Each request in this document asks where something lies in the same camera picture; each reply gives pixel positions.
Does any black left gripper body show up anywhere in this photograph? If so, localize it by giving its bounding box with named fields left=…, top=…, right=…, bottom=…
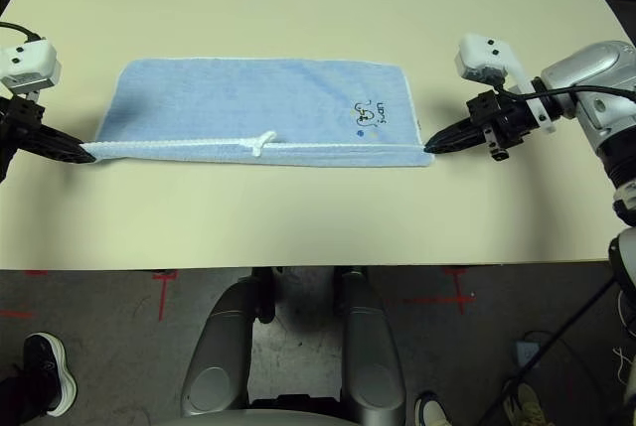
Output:
left=0, top=94, right=49, bottom=184

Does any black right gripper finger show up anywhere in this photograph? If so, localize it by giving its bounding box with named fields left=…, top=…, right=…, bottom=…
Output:
left=425, top=118, right=484, bottom=149
left=424, top=134, right=486, bottom=155

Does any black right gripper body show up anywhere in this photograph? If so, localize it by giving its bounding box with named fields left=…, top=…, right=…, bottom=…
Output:
left=465, top=90, right=541, bottom=163

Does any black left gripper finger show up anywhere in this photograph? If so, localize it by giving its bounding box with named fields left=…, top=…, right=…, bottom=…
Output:
left=22, top=123, right=85, bottom=149
left=19, top=136, right=96, bottom=165

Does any light blue towel white trim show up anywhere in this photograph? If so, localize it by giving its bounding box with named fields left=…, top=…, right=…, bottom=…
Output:
left=81, top=56, right=436, bottom=169

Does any red tape floor mark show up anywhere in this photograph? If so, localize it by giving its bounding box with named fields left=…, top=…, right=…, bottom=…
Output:
left=151, top=270, right=180, bottom=322

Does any blue-grey box on floor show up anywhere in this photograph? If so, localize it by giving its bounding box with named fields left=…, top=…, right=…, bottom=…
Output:
left=514, top=340, right=546, bottom=367

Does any black sneaker white sole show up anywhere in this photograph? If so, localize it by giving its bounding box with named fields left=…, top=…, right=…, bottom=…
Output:
left=22, top=331, right=79, bottom=417

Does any black trouser leg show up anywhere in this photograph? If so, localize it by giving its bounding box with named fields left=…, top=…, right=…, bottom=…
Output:
left=0, top=365, right=46, bottom=426

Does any yellowish sneaker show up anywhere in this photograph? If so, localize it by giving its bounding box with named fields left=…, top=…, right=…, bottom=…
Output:
left=501, top=380, right=548, bottom=426

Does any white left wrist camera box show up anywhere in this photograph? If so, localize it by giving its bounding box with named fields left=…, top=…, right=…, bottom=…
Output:
left=0, top=37, right=64, bottom=99

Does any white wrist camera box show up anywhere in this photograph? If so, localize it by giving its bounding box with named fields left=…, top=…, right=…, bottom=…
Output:
left=454, top=32, right=560, bottom=134
left=0, top=37, right=64, bottom=99

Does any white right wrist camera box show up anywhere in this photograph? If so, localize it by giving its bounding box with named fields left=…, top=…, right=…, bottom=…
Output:
left=454, top=32, right=560, bottom=134

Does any black left camera cable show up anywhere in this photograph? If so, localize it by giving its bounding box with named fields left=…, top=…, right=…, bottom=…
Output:
left=0, top=22, right=45, bottom=44

